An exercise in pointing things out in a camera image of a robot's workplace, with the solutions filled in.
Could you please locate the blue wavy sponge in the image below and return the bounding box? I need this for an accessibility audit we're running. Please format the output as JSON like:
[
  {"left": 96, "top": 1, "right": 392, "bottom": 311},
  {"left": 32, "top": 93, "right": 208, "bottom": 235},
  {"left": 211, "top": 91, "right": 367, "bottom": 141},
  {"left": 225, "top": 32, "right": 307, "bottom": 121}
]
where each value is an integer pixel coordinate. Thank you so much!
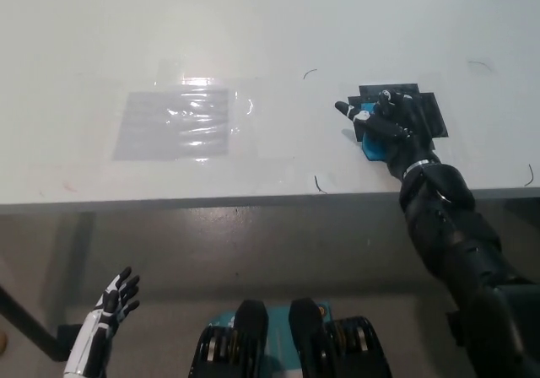
[{"left": 356, "top": 102, "right": 390, "bottom": 163}]

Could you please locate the dark metal table leg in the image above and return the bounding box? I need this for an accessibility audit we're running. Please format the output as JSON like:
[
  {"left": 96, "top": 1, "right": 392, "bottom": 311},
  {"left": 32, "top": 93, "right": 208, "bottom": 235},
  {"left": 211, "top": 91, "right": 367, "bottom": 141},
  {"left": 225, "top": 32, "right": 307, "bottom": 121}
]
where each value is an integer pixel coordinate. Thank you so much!
[{"left": 0, "top": 283, "right": 64, "bottom": 362}]

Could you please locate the clear plastic film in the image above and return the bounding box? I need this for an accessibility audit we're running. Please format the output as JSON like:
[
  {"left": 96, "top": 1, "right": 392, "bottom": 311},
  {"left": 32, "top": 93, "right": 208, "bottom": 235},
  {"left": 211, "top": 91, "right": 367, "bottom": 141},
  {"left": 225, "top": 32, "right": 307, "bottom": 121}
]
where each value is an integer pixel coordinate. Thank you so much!
[{"left": 78, "top": 58, "right": 296, "bottom": 166}]

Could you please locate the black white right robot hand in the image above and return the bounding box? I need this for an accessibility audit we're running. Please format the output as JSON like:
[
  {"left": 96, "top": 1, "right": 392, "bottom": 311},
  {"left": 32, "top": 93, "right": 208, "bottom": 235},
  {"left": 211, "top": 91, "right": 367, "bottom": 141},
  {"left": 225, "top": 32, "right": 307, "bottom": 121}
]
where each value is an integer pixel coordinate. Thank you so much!
[{"left": 334, "top": 89, "right": 436, "bottom": 180}]

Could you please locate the black tape marked spot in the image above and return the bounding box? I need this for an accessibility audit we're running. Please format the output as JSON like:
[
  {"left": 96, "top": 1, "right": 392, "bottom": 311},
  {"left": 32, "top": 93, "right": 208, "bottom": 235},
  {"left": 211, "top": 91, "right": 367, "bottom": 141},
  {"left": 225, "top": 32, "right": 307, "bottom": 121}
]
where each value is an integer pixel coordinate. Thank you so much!
[{"left": 346, "top": 83, "right": 450, "bottom": 152}]

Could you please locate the clear plastic sheet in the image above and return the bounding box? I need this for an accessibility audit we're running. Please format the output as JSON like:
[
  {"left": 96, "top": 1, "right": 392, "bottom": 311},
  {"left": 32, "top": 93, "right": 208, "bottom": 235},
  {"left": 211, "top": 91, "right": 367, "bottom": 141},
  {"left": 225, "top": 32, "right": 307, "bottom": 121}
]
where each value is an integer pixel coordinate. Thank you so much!
[{"left": 111, "top": 88, "right": 231, "bottom": 161}]

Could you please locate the robot legs and base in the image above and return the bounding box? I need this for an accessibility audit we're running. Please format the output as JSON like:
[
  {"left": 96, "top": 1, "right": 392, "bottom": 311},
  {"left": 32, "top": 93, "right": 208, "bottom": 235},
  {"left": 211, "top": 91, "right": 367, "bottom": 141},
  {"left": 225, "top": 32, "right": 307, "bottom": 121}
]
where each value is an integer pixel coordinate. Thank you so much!
[{"left": 189, "top": 297, "right": 396, "bottom": 378}]

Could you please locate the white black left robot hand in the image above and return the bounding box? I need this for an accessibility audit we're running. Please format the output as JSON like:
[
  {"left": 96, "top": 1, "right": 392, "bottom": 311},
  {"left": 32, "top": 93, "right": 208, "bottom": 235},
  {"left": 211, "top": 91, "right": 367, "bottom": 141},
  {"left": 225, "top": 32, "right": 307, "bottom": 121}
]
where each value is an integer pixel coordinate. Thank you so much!
[{"left": 62, "top": 266, "right": 142, "bottom": 378}]

